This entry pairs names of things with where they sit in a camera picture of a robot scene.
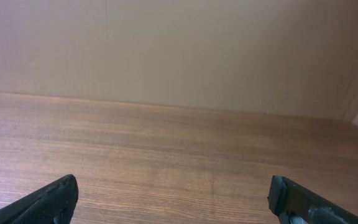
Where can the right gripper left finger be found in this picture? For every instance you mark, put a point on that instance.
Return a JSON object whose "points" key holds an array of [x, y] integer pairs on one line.
{"points": [[53, 203]]}

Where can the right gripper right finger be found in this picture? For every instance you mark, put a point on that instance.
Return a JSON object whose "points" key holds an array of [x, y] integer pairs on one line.
{"points": [[292, 203]]}

